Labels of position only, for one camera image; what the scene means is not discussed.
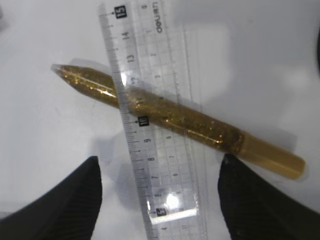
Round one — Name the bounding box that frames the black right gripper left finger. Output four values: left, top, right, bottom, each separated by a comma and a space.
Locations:
0, 156, 103, 240

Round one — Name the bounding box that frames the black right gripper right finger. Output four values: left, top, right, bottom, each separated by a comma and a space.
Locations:
217, 154, 320, 240

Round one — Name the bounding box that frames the gold marker pen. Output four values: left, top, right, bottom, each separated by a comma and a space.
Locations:
51, 64, 306, 179

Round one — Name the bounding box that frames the clear plastic ruler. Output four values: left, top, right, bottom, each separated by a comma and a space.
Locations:
97, 0, 208, 240

